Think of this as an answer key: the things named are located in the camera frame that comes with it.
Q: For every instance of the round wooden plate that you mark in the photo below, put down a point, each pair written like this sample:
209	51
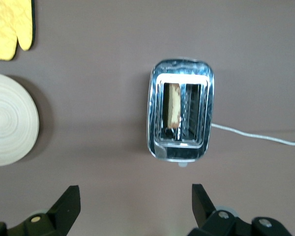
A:
9	118

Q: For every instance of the brown table cover sheet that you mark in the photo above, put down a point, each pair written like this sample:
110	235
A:
100	49

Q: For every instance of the silver and beige toaster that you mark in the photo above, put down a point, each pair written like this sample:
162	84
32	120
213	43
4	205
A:
157	110

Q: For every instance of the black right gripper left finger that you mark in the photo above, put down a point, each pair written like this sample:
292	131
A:
61	211

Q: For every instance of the yellow quilted oven mitt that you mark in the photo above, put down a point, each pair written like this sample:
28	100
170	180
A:
5	24

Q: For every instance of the brown toast slice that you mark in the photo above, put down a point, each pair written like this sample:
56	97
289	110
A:
173	105

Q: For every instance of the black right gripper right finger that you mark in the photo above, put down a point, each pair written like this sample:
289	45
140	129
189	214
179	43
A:
204	211

